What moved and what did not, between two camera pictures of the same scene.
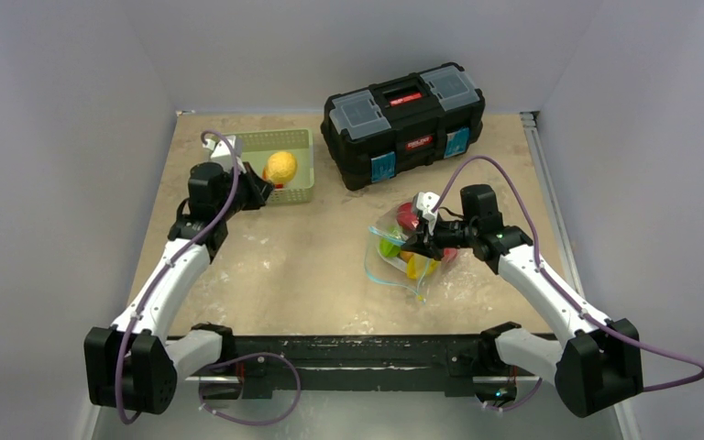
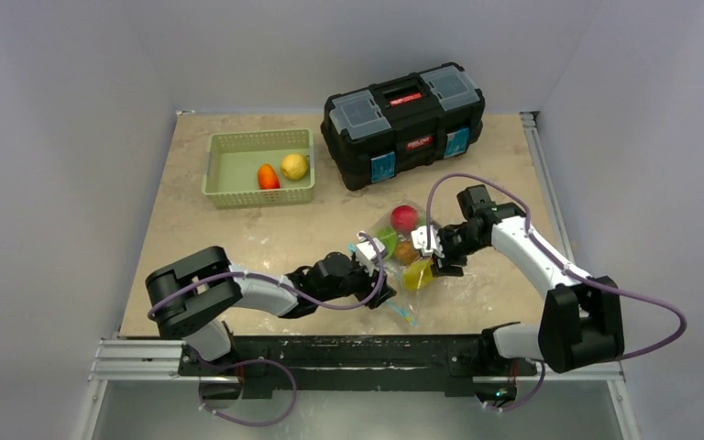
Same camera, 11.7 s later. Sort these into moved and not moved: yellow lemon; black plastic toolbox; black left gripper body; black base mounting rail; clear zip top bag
Moved: clear zip top bag; black left gripper body; yellow lemon
Not moved: black plastic toolbox; black base mounting rail
